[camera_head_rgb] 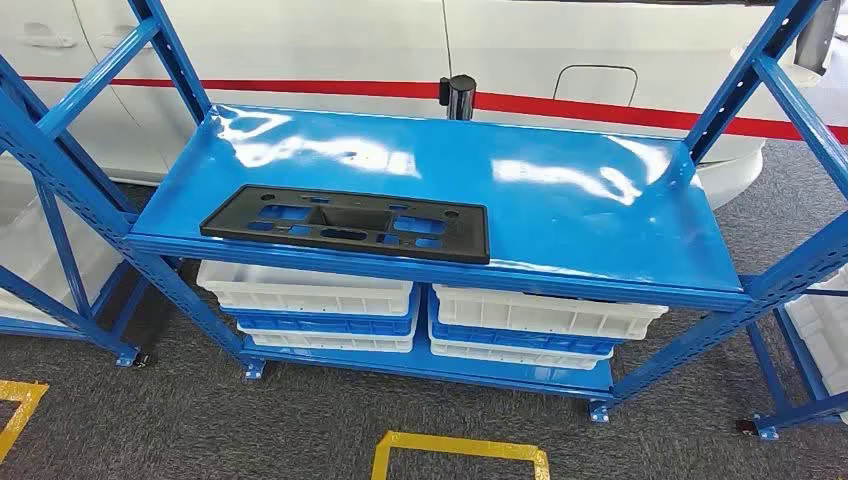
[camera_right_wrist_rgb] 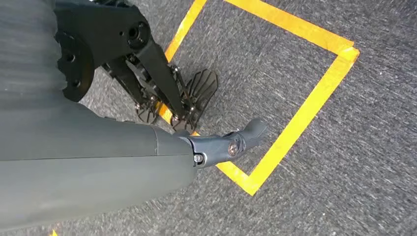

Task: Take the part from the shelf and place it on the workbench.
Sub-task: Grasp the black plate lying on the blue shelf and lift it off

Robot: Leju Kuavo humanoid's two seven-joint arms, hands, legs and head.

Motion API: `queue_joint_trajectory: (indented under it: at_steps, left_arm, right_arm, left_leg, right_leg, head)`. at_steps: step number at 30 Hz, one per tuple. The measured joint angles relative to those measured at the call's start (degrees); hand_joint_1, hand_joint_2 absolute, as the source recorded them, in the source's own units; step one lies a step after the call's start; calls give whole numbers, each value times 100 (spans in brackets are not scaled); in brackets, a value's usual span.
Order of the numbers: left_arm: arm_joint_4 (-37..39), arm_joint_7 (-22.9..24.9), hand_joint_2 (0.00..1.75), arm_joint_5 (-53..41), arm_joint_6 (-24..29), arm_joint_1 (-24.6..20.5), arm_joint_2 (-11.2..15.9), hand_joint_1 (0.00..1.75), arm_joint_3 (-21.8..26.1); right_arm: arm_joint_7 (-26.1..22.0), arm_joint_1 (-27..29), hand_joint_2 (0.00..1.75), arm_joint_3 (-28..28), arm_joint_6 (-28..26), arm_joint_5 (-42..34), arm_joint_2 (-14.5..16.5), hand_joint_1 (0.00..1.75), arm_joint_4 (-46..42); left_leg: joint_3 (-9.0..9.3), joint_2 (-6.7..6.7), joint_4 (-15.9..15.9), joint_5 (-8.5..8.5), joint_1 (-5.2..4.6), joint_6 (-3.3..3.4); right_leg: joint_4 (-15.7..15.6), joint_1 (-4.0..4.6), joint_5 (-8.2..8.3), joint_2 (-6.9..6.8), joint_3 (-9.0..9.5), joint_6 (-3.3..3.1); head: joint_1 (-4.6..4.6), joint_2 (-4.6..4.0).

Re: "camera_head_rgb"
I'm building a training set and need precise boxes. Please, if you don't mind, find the blue metal shelf rack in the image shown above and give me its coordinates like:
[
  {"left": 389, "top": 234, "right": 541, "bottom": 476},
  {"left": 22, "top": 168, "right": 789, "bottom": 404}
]
[
  {"left": 735, "top": 261, "right": 848, "bottom": 442},
  {"left": 0, "top": 0, "right": 848, "bottom": 425},
  {"left": 0, "top": 178, "right": 152, "bottom": 370}
]

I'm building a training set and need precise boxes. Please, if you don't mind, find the black plastic plate bracket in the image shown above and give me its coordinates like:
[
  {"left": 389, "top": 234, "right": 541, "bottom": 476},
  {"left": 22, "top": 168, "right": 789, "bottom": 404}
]
[{"left": 199, "top": 184, "right": 492, "bottom": 266}]

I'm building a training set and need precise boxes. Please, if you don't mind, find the red barrier belt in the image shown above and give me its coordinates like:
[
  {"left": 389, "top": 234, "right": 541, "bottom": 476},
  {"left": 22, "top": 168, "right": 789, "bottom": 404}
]
[{"left": 19, "top": 74, "right": 848, "bottom": 145}]

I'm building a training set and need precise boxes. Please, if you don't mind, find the grey metal post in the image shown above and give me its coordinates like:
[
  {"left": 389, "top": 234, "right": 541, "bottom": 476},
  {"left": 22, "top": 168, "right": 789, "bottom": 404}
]
[{"left": 793, "top": 0, "right": 843, "bottom": 75}]

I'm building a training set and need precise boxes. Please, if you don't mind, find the white car body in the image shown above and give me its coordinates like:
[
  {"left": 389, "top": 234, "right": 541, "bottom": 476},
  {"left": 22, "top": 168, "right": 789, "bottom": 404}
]
[{"left": 0, "top": 0, "right": 848, "bottom": 212}]

